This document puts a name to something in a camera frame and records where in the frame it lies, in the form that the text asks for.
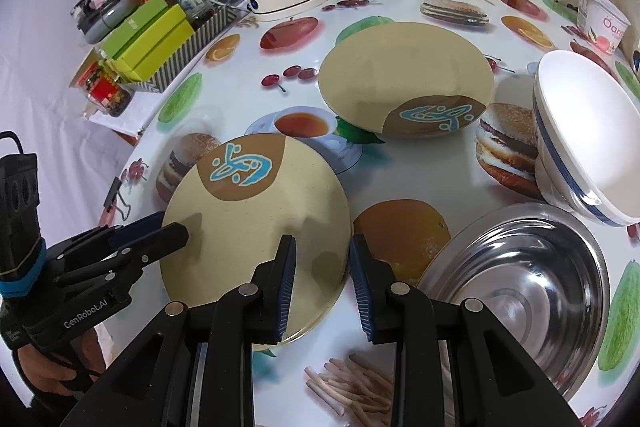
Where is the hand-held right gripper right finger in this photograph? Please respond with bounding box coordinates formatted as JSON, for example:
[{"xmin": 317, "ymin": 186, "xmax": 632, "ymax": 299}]
[{"xmin": 349, "ymin": 234, "xmax": 583, "ymax": 427}]

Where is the black binder clip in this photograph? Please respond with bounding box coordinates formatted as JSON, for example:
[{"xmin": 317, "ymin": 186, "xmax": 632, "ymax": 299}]
[{"xmin": 97, "ymin": 177, "xmax": 126, "ymax": 225}]

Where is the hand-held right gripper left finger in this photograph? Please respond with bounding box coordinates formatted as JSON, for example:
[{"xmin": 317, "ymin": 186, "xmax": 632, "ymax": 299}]
[{"xmin": 60, "ymin": 234, "xmax": 298, "ymax": 427}]

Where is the beige plate with brown patch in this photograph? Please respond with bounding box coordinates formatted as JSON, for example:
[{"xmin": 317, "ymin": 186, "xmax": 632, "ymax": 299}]
[
  {"xmin": 319, "ymin": 22, "xmax": 495, "ymax": 140},
  {"xmin": 160, "ymin": 134, "xmax": 350, "ymax": 345}
]

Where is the food printed tablecloth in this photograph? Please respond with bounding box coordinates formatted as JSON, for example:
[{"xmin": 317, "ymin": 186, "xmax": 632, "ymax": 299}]
[{"xmin": 100, "ymin": 0, "xmax": 640, "ymax": 427}]

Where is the lime green box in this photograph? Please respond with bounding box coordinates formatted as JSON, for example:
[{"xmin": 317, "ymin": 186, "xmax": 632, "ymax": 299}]
[
  {"xmin": 114, "ymin": 4, "xmax": 193, "ymax": 64},
  {"xmin": 120, "ymin": 27, "xmax": 195, "ymax": 82}
]

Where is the grey black device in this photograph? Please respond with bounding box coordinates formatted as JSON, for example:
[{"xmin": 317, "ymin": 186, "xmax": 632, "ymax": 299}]
[{"xmin": 72, "ymin": 0, "xmax": 143, "ymax": 44}]

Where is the glass jar with red label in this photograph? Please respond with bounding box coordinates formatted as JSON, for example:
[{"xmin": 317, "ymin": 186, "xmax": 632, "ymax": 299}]
[{"xmin": 82, "ymin": 67, "xmax": 133, "ymax": 118}]

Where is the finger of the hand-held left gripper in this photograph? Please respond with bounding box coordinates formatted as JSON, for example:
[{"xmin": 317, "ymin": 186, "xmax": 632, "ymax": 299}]
[
  {"xmin": 60, "ymin": 211, "xmax": 166, "ymax": 260},
  {"xmin": 55, "ymin": 223, "xmax": 190, "ymax": 294}
]

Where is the white bowl with blue stripe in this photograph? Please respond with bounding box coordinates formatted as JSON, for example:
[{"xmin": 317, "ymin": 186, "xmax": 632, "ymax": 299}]
[
  {"xmin": 534, "ymin": 107, "xmax": 640, "ymax": 228},
  {"xmin": 534, "ymin": 49, "xmax": 640, "ymax": 214}
]

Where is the white sheet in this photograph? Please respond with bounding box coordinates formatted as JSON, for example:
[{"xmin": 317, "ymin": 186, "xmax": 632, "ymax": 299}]
[{"xmin": 0, "ymin": 0, "xmax": 166, "ymax": 288}]

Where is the person's left hand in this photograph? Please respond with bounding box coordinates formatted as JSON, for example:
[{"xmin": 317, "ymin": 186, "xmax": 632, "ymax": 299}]
[{"xmin": 17, "ymin": 332, "xmax": 107, "ymax": 397}]

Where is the stainless steel bowl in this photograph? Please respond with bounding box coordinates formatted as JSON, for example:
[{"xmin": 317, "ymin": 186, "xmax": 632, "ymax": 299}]
[{"xmin": 417, "ymin": 202, "xmax": 612, "ymax": 400}]

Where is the white yogurt cup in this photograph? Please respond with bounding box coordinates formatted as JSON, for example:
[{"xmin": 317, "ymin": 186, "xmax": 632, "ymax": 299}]
[{"xmin": 576, "ymin": 0, "xmax": 632, "ymax": 55}]

